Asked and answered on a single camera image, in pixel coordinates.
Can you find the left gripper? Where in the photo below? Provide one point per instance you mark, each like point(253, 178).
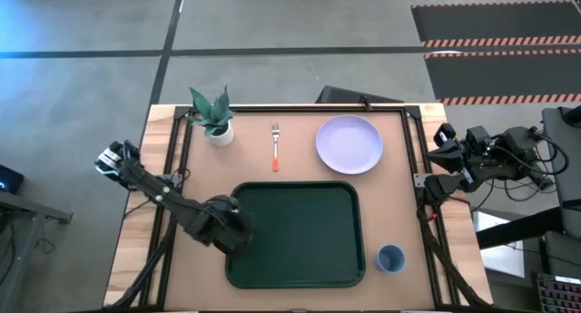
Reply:
point(227, 227)

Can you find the black aluminium table frame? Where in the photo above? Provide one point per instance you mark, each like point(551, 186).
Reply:
point(295, 109)

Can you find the black diagonal strut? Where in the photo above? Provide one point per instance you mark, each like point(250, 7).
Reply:
point(517, 227)

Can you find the white rectangular panel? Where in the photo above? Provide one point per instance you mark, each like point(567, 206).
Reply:
point(499, 254)

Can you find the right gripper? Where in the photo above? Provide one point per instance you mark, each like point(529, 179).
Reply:
point(474, 152)

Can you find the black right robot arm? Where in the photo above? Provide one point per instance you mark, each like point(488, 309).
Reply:
point(515, 140)

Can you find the green leafy plant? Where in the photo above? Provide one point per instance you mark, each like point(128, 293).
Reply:
point(211, 111)

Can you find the black flat object behind table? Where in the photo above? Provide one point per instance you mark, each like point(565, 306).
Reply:
point(345, 95)

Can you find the black orange-striped floor mat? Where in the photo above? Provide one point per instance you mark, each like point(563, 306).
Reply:
point(495, 22)
point(499, 77)

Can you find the black backlit keyboard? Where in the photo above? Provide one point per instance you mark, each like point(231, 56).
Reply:
point(560, 295)

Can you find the white plant pot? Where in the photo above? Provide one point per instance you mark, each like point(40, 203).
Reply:
point(223, 138)

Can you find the black frame corner bracket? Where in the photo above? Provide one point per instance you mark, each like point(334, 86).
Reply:
point(414, 112)
point(184, 112)

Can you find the lilac plastic plate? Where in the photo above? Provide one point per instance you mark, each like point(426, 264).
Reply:
point(349, 144)

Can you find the blue ribbed cup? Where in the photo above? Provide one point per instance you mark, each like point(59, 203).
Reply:
point(390, 258)

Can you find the silver mounting bracket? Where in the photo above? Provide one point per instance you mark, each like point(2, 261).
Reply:
point(176, 179)
point(420, 180)

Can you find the dark green plastic tray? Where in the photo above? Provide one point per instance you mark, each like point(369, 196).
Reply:
point(295, 236)

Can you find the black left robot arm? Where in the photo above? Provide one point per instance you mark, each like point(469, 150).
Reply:
point(154, 190)

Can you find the black frame clamp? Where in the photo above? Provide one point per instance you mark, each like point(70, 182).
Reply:
point(366, 103)

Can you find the black device with blue light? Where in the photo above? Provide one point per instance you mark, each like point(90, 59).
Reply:
point(9, 179)

